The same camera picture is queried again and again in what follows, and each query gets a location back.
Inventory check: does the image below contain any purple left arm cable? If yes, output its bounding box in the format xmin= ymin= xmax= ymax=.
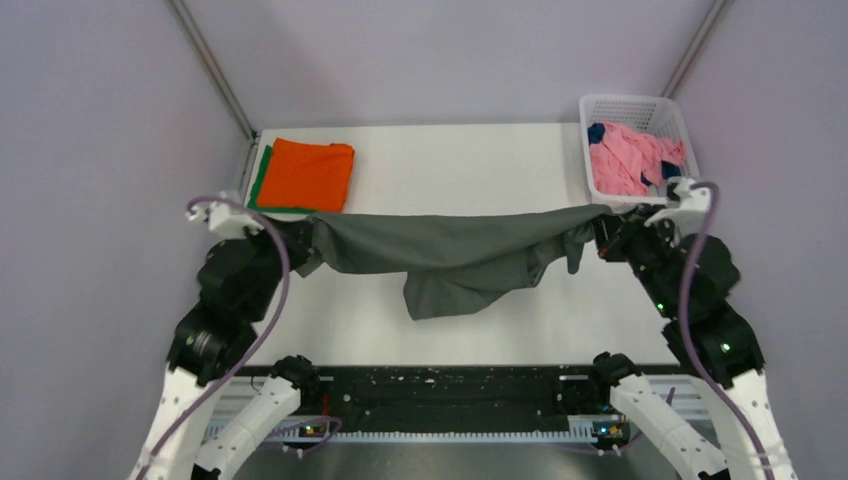
xmin=135 ymin=195 xmax=293 ymax=480

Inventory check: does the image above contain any white slotted cable duct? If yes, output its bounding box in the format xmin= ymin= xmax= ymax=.
xmin=205 ymin=417 xmax=631 ymax=446

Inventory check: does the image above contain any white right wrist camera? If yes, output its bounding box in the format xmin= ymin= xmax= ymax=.
xmin=644 ymin=177 xmax=718 ymax=227

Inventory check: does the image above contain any pink crumpled t-shirt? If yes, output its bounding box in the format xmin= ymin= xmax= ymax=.
xmin=589 ymin=121 xmax=688 ymax=197

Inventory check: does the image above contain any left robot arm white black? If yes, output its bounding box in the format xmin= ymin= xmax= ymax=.
xmin=130 ymin=221 xmax=321 ymax=479

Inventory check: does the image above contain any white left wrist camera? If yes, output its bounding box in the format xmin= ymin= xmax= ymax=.
xmin=185 ymin=192 xmax=264 ymax=240

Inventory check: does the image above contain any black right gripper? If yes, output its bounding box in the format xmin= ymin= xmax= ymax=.
xmin=588 ymin=200 xmax=682 ymax=316

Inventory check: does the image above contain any aluminium frame post left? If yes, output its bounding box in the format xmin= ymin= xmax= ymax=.
xmin=165 ymin=0 xmax=257 ymax=141

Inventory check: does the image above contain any folded orange t-shirt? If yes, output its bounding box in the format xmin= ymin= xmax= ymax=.
xmin=269 ymin=138 xmax=355 ymax=213

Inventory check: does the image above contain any folded green t-shirt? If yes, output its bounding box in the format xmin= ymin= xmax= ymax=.
xmin=247 ymin=146 xmax=315 ymax=214

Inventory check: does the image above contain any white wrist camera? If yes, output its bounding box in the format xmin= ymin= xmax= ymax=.
xmin=644 ymin=177 xmax=718 ymax=227
xmin=185 ymin=192 xmax=264 ymax=240

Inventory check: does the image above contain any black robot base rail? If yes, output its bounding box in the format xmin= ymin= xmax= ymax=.
xmin=231 ymin=362 xmax=684 ymax=435

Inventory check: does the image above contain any grey t-shirt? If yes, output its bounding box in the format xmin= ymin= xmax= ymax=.
xmin=296 ymin=205 xmax=611 ymax=320

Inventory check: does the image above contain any aluminium frame post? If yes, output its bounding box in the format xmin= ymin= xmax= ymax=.
xmin=165 ymin=0 xmax=257 ymax=141
xmin=661 ymin=0 xmax=735 ymax=99

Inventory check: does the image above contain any aluminium frame post right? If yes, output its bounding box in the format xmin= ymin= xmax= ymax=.
xmin=661 ymin=0 xmax=735 ymax=99

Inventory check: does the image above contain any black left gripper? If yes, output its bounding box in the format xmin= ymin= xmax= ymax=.
xmin=243 ymin=208 xmax=320 ymax=318

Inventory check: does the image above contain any white plastic laundry basket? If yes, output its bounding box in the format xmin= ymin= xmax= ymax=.
xmin=579 ymin=94 xmax=700 ymax=208

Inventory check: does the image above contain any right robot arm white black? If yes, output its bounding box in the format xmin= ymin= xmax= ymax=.
xmin=586 ymin=206 xmax=798 ymax=479

